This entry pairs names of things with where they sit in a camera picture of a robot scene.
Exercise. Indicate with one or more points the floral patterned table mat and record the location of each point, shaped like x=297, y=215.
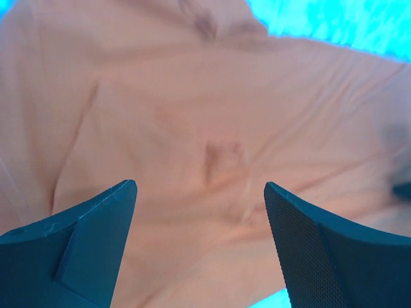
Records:
x=337, y=19

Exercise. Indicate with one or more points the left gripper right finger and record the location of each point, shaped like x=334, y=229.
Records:
x=330, y=261

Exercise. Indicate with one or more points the orange t shirt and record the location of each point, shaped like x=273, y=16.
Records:
x=192, y=112

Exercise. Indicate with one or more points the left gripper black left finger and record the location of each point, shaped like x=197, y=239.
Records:
x=70, y=259

